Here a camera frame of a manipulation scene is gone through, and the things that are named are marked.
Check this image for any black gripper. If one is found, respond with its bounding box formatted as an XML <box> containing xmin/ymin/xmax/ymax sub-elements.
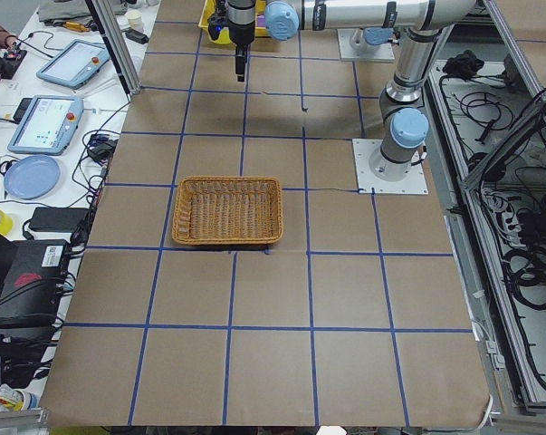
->
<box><xmin>229</xmin><ymin>20</ymin><xmax>255</xmax><ymax>82</ymax></box>

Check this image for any black box red logo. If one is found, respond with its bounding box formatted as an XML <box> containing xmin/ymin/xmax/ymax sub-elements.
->
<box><xmin>0</xmin><ymin>239</ymin><xmax>69</xmax><ymax>329</ymax></box>

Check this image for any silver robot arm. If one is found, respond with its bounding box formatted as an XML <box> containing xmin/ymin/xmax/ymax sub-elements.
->
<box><xmin>350</xmin><ymin>27</ymin><xmax>394</xmax><ymax>50</ymax></box>
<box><xmin>263</xmin><ymin>1</ymin><xmax>474</xmax><ymax>119</ymax></box>

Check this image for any brown wicker basket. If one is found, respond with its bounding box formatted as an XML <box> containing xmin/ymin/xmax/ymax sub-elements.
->
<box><xmin>171</xmin><ymin>176</ymin><xmax>283</xmax><ymax>246</ymax></box>

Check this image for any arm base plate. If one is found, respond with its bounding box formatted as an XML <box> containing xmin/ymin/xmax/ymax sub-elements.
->
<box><xmin>338</xmin><ymin>28</ymin><xmax>395</xmax><ymax>63</ymax></box>
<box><xmin>352</xmin><ymin>139</ymin><xmax>428</xmax><ymax>196</ymax></box>

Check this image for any black power adapter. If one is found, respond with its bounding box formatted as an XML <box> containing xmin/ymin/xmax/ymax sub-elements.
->
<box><xmin>28</xmin><ymin>207</ymin><xmax>88</xmax><ymax>233</ymax></box>

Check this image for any upper teach pendant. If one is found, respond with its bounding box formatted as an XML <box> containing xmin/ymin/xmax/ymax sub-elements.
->
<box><xmin>36</xmin><ymin>39</ymin><xmax>110</xmax><ymax>90</ymax></box>

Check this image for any light blue plate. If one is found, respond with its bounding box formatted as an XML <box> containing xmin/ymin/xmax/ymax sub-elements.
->
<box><xmin>4</xmin><ymin>155</ymin><xmax>61</xmax><ymax>199</ymax></box>

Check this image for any aluminium frame post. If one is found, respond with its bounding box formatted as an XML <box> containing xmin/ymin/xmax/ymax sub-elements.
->
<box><xmin>85</xmin><ymin>0</ymin><xmax>141</xmax><ymax>96</ymax></box>

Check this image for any lower teach pendant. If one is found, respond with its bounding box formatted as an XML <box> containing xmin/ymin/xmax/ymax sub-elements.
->
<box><xmin>7</xmin><ymin>95</ymin><xmax>84</xmax><ymax>156</ymax></box>

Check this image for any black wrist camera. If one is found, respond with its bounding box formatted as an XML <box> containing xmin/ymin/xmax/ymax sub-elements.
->
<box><xmin>207</xmin><ymin>14</ymin><xmax>231</xmax><ymax>44</ymax></box>

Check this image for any teach pendant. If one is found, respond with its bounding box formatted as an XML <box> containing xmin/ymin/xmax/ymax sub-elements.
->
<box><xmin>7</xmin><ymin>95</ymin><xmax>84</xmax><ymax>156</ymax></box>
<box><xmin>36</xmin><ymin>39</ymin><xmax>110</xmax><ymax>90</ymax></box>

